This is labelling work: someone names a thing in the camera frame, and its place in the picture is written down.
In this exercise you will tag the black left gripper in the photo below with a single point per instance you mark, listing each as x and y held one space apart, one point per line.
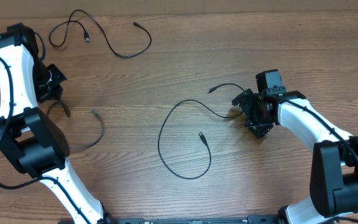
56 88

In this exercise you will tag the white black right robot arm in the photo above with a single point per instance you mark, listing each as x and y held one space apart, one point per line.
334 170

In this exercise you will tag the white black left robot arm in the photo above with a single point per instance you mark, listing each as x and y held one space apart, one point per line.
29 140

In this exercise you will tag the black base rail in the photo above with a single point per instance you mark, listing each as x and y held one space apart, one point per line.
250 219

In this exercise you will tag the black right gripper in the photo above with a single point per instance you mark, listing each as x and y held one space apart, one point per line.
260 129

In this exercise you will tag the brown cardboard back board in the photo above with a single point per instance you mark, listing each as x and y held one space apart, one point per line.
18 9

